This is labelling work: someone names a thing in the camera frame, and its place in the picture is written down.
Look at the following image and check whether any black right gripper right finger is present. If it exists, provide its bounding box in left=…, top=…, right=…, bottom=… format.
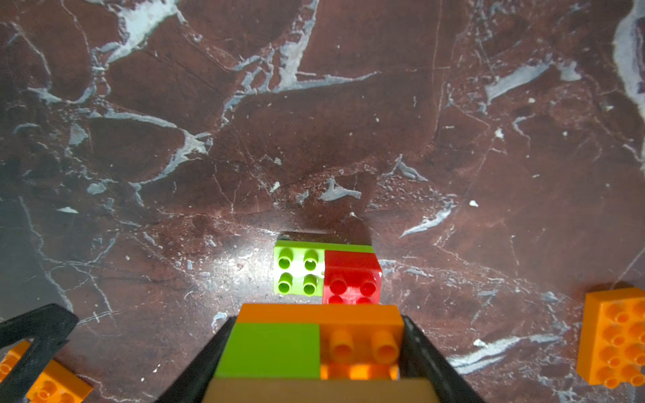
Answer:
left=400, top=315, right=485, bottom=403

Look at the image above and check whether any small orange lego brick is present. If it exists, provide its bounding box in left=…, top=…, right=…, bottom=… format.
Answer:
left=576, top=287, right=644, bottom=389

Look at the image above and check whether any long green lego brick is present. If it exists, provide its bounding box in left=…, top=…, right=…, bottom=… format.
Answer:
left=272, top=240, right=374, bottom=297

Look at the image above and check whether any small green lego brick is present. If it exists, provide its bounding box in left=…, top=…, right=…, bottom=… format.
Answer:
left=214, top=322, right=321, bottom=379

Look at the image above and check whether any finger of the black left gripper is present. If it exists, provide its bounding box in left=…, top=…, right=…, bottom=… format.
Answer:
left=1, top=303, right=79, bottom=402

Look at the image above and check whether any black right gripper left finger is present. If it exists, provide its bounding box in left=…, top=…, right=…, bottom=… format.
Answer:
left=156, top=316, right=237, bottom=403

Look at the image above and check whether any red lego brick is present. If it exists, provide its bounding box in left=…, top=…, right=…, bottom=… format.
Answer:
left=322, top=250, right=382, bottom=305

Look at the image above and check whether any tan lego brick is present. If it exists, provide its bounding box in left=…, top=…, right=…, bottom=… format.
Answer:
left=203, top=378, right=439, bottom=403

